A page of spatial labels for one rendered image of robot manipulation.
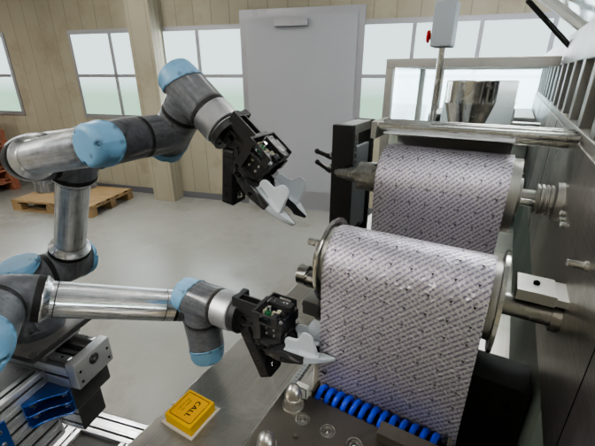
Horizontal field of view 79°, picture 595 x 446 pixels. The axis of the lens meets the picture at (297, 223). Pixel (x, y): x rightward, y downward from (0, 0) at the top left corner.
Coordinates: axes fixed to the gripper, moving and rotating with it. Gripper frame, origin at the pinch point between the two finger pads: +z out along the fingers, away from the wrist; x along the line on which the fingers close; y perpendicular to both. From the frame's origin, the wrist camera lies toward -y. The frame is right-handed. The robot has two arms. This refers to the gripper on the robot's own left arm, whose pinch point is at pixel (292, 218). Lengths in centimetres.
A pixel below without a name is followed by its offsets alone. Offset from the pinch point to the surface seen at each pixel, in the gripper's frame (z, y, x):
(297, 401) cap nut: 23.4, -14.0, -14.2
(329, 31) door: -151, -44, 322
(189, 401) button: 12.5, -39.7, -15.5
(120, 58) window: -330, -224, 264
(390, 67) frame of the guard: -26, 12, 96
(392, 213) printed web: 11.9, 6.8, 17.1
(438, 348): 29.2, 8.6, -6.7
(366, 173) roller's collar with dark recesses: 1.8, 6.8, 21.7
